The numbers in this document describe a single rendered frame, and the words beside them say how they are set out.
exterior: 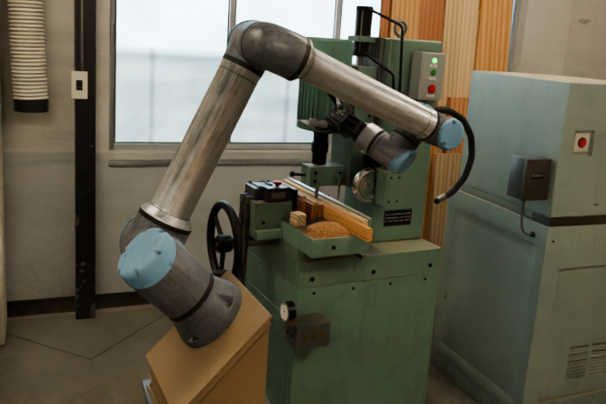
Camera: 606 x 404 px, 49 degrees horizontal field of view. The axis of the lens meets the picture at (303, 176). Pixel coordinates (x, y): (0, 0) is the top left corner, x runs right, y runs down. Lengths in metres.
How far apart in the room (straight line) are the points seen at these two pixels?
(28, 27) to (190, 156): 1.66
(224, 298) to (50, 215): 2.01
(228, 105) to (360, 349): 1.06
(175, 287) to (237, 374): 0.25
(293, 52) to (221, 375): 0.78
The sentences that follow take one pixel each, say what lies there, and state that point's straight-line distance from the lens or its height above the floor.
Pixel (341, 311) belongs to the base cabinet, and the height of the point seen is 0.61.
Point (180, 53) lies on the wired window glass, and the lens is 3.60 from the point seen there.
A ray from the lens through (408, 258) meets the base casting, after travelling 2.37.
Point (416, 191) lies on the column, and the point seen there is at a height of 0.98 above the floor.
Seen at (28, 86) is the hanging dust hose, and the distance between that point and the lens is 3.28.
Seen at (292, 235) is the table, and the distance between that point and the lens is 2.17.
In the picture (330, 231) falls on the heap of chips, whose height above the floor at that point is 0.92.
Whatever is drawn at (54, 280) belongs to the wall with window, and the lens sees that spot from 3.69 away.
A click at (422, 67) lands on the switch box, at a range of 2.30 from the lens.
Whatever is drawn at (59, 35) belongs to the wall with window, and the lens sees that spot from 3.45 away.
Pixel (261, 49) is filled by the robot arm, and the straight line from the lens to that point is 1.65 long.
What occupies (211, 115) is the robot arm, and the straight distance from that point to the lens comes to 1.74.
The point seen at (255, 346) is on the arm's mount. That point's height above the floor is 0.79.
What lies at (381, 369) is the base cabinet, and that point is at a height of 0.37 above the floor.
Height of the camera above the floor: 1.51
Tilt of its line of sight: 12 degrees down
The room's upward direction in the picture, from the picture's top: 4 degrees clockwise
